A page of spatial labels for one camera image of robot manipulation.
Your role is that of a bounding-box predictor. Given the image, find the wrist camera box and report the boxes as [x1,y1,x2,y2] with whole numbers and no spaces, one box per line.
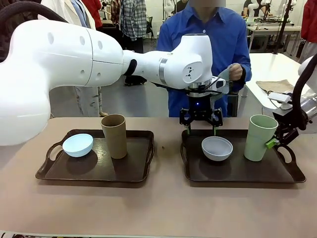
[210,76,227,94]
[268,92,293,110]

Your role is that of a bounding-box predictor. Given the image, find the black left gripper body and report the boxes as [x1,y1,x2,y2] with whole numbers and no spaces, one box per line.
[187,93,214,121]

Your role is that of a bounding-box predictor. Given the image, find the pale green tall cup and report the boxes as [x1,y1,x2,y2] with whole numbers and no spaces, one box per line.
[244,114,279,162]

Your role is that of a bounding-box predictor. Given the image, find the grey patterned trousers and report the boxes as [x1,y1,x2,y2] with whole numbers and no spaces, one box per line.
[74,85,108,117]

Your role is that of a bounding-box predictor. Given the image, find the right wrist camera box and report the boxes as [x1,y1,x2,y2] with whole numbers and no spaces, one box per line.
[268,92,293,110]

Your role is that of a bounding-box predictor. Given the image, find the person in blue shirt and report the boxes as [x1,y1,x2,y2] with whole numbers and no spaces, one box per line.
[156,0,253,118]

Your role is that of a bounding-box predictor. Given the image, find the dark brown serving tray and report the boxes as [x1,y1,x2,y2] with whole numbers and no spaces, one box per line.
[35,128,156,183]
[180,128,307,184]

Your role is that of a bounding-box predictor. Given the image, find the person in plaid shirt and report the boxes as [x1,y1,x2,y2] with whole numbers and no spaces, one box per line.
[110,0,148,86]

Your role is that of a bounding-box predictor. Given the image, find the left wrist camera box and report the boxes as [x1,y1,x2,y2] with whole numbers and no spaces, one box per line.
[210,76,227,94]

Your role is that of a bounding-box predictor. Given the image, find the grey bowl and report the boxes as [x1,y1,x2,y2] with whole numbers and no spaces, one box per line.
[201,136,234,162]

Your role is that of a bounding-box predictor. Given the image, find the person's left forearm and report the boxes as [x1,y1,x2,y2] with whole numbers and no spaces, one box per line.
[238,64,253,86]

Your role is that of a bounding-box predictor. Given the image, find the beige cloth mat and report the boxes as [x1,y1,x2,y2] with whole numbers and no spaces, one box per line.
[256,79,297,96]

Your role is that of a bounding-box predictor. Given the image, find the person's left hand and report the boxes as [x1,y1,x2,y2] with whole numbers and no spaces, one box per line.
[227,63,244,81]

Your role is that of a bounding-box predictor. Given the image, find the brown tall cup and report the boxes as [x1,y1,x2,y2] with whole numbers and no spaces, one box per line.
[100,114,128,159]

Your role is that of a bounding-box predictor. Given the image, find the grey background work table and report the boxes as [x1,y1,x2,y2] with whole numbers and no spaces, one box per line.
[246,23,303,54]

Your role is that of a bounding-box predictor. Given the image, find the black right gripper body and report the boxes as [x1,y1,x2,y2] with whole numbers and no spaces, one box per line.
[272,109,300,150]

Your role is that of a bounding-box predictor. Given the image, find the light blue bowl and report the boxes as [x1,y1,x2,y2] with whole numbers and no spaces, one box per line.
[62,133,94,158]

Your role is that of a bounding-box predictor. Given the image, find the white hanging jacket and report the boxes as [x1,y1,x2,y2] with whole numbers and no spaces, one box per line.
[58,0,97,30]

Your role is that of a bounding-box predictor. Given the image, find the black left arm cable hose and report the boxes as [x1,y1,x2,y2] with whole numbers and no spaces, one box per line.
[0,4,70,24]

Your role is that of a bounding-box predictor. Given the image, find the red garment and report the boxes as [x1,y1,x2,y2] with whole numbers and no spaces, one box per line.
[301,0,317,44]
[81,0,104,29]

